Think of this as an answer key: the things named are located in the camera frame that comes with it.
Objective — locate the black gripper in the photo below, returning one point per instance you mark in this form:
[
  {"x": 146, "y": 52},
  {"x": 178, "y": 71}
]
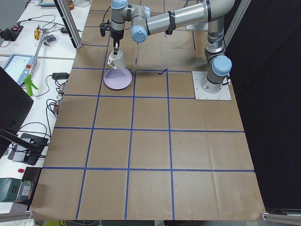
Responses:
[{"x": 116, "y": 35}]

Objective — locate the white faceted cup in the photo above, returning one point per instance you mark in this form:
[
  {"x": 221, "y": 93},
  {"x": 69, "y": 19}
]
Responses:
[{"x": 116, "y": 61}]

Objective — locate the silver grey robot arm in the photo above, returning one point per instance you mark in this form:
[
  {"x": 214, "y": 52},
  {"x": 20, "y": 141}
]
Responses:
[{"x": 150, "y": 34}]

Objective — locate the lilac round plate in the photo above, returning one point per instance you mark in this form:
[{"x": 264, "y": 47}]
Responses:
[{"x": 118, "y": 79}]

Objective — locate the black power adapter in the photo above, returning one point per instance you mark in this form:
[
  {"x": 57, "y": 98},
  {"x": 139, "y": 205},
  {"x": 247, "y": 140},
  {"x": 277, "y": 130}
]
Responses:
[{"x": 60, "y": 76}]

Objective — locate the yellow hand tool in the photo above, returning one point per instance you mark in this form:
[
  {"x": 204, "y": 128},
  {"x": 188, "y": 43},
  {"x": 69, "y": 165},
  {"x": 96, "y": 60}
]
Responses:
[{"x": 37, "y": 33}]

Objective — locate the blue teach pendant tablet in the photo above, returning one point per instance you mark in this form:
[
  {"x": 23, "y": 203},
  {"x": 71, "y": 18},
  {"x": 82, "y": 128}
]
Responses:
[{"x": 18, "y": 67}]

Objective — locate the black electronics box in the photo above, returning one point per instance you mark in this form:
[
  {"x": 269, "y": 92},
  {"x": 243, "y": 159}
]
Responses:
[{"x": 12, "y": 33}]

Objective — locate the black monitor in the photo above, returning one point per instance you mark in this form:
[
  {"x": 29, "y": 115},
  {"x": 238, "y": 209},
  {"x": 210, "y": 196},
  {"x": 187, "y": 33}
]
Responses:
[{"x": 15, "y": 105}]

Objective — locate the black monitor stand base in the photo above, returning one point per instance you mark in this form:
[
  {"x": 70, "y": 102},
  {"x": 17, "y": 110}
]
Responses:
[{"x": 27, "y": 148}]

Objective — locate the green metal box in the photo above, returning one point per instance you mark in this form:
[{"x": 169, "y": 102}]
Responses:
[{"x": 9, "y": 188}]

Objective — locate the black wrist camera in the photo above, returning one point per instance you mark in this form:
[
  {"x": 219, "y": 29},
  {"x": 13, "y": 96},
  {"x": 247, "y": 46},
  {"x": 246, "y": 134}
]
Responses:
[{"x": 103, "y": 27}]

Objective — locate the aluminium frame post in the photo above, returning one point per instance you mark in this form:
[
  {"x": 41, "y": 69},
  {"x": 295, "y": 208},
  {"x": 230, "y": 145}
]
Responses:
[{"x": 65, "y": 13}]

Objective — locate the green handled reach grabber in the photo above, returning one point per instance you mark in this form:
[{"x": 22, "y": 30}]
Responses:
[{"x": 28, "y": 80}]

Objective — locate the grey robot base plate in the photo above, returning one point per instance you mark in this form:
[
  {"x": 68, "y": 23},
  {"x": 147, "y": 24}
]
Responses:
[{"x": 205, "y": 90}]

